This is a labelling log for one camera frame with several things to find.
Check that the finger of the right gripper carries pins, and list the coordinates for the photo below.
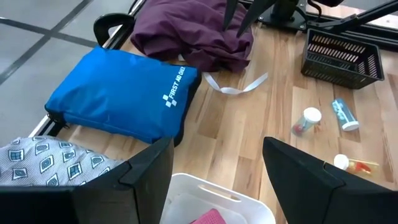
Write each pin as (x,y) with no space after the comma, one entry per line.
(255,15)
(230,12)

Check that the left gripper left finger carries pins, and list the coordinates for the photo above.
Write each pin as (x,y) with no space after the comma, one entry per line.
(124,193)

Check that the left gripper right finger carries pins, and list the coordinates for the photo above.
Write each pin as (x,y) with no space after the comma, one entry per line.
(311,193)

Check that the purple cloth garment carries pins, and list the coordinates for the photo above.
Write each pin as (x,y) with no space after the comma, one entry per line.
(186,31)

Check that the yellow pill bottle red pills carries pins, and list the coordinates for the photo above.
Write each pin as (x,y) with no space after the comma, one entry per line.
(357,165)

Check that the blue pill bottle white cap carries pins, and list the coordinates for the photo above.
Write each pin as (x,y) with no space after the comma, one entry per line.
(308,118)
(344,115)

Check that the grey patterned hospital gown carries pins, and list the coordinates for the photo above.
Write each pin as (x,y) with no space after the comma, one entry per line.
(46,161)

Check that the magenta round object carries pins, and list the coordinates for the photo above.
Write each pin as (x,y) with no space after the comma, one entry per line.
(211,217)

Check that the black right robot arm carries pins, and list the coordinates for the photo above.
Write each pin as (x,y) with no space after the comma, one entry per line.
(284,9)

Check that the small black plastic basket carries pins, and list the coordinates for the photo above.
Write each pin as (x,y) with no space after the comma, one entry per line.
(339,56)

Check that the small white plastic tray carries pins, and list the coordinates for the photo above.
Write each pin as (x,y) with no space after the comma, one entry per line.
(217,193)

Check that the blue first aid pouch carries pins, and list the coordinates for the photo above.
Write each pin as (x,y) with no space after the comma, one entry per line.
(118,93)

